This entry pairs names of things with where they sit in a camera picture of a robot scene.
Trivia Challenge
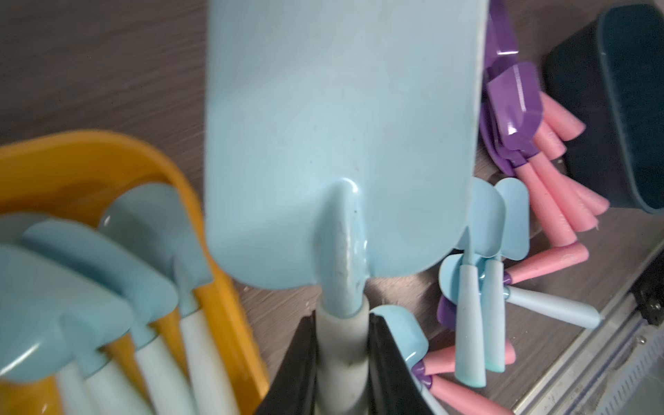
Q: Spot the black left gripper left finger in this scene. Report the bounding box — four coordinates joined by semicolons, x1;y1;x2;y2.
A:
254;312;317;415

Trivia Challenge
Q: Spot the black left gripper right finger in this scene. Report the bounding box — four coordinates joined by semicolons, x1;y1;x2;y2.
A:
368;314;432;414

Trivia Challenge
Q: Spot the light blue dirty-handle shovel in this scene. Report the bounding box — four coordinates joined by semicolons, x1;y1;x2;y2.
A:
204;1;489;414

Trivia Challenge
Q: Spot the light blue pointed trowel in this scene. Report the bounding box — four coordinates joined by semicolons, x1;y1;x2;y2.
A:
0;212;52;247

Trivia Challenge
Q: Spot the light blue heart shovel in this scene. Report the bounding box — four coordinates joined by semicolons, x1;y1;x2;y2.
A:
1;244;152;414

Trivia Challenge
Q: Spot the yellow plastic storage box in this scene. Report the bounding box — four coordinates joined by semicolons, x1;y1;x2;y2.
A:
1;130;270;414

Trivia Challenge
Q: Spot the dark teal storage box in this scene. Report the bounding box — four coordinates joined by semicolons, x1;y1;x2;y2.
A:
544;3;663;214

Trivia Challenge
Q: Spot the white perforated cable duct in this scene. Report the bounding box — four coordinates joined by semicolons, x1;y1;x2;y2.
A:
593;333;663;414

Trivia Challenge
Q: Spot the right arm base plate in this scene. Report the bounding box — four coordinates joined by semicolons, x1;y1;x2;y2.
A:
631;257;663;327

